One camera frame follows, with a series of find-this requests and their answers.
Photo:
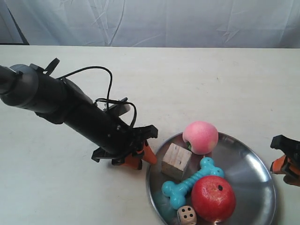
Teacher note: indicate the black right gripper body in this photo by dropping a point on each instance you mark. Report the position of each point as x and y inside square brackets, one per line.
[288, 146]

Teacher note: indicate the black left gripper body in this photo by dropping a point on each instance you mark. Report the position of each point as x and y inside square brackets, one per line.
[116, 139]

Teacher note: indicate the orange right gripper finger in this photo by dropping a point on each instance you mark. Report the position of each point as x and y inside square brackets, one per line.
[291, 180]
[280, 165]

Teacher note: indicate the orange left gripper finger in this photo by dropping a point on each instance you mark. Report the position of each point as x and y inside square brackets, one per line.
[149, 155]
[134, 159]

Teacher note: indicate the large round metal plate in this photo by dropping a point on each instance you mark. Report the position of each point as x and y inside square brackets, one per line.
[255, 190]

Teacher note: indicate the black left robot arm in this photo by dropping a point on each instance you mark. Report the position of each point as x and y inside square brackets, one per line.
[60, 101]

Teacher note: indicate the wooden cube block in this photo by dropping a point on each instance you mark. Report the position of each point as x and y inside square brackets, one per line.
[175, 161]

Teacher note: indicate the teal rubber bone toy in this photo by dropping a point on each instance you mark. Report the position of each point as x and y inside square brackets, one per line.
[177, 192]

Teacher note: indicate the pink toy peach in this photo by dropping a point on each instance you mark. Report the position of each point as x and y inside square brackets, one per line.
[201, 137]

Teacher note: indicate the small wooden die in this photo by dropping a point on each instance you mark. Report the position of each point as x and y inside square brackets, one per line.
[186, 215]

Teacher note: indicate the red toy apple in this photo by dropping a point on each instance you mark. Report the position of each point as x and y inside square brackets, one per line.
[213, 198]

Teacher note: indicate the white backdrop cloth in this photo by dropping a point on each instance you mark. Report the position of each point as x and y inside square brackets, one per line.
[152, 23]

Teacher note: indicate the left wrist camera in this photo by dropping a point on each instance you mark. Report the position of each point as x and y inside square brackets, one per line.
[118, 109]

